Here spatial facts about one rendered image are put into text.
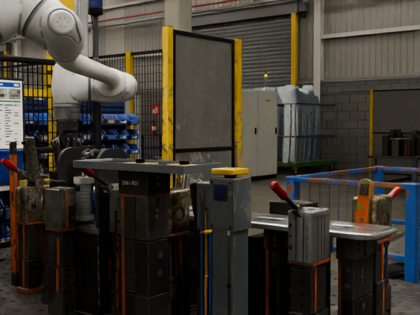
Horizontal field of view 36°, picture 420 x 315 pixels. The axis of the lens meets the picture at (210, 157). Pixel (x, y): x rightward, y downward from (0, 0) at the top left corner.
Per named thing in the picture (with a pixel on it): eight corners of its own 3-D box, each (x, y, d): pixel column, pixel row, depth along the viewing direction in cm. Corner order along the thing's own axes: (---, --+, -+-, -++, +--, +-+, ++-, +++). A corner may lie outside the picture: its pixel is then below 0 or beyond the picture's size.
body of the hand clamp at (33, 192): (44, 290, 215) (43, 186, 213) (27, 294, 209) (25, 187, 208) (34, 287, 219) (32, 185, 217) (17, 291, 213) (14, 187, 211)
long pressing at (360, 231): (405, 229, 162) (405, 223, 162) (368, 242, 145) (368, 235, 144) (59, 194, 247) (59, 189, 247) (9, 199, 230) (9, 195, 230)
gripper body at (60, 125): (64, 120, 218) (64, 147, 219) (83, 120, 225) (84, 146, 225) (50, 120, 223) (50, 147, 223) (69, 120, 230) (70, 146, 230)
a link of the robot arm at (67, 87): (50, 103, 217) (90, 103, 220) (50, 57, 216) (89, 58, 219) (52, 104, 228) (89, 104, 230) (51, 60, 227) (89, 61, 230)
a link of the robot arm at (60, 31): (94, 37, 179) (54, 9, 178) (95, 14, 162) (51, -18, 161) (66, 74, 176) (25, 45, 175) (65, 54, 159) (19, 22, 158)
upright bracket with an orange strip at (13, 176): (19, 285, 221) (17, 141, 218) (16, 286, 220) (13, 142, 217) (14, 284, 222) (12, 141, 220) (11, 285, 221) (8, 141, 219)
